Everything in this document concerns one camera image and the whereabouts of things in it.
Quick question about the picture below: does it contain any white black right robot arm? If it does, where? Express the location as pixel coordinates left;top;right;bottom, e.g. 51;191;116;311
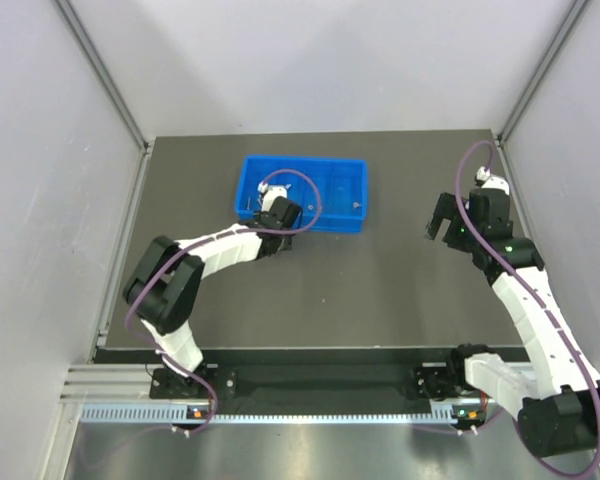
425;167;600;458

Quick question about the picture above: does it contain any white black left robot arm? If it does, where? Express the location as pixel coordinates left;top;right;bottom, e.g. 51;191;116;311
122;187;302;378

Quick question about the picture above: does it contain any blue plastic divided bin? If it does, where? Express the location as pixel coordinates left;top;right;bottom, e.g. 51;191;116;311
234;155;369;234

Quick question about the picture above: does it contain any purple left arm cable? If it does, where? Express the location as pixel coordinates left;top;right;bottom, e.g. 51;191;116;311
124;168;324;436

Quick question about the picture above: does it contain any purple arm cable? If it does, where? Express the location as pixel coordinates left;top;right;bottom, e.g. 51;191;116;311
454;140;600;476
124;168;324;436

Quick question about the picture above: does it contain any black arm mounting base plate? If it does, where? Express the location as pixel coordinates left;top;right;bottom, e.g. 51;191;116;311
94;344;490;406

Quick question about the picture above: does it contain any grey slotted cable duct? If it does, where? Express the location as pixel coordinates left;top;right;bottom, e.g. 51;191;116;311
79;401;458;426

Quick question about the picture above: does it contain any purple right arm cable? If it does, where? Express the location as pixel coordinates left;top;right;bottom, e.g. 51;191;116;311
454;140;600;476

